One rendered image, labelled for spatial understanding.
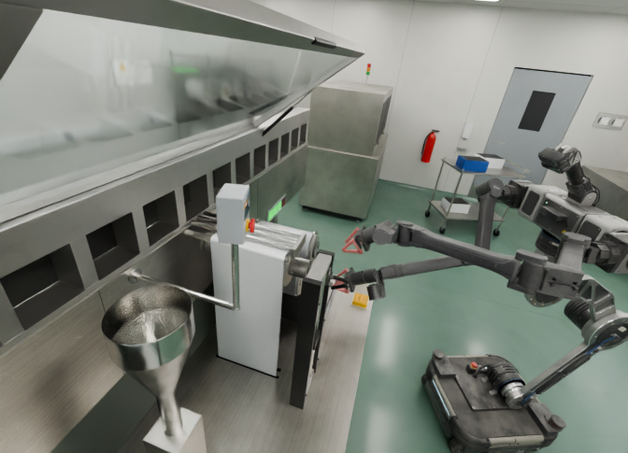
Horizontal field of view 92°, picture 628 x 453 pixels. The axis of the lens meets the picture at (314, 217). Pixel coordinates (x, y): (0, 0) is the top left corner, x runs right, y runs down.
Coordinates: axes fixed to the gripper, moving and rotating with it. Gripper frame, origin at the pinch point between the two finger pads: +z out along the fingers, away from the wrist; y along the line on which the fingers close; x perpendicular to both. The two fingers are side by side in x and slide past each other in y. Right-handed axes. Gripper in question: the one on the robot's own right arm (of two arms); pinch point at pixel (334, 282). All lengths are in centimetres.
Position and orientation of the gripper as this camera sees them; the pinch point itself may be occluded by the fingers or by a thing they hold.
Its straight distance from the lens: 139.9
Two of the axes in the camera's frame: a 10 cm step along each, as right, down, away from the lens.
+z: -8.7, 2.6, 4.1
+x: -4.0, -8.7, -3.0
